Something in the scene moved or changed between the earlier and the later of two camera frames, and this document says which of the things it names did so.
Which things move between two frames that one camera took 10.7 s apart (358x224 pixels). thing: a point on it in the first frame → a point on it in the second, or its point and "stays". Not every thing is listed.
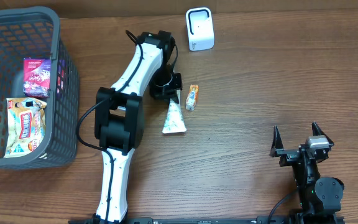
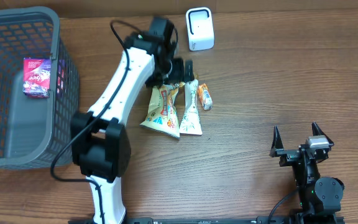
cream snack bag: x=27 y=121 → x=161 y=116
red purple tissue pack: x=36 y=77 stays
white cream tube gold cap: x=174 y=121 → x=190 y=123
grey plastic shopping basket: x=7 y=37 stays
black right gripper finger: x=276 y=142 stays
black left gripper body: x=164 y=83 → x=172 y=69
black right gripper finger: x=317 y=131 stays
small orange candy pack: x=191 y=97 → x=205 y=96
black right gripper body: x=288 y=155 stays
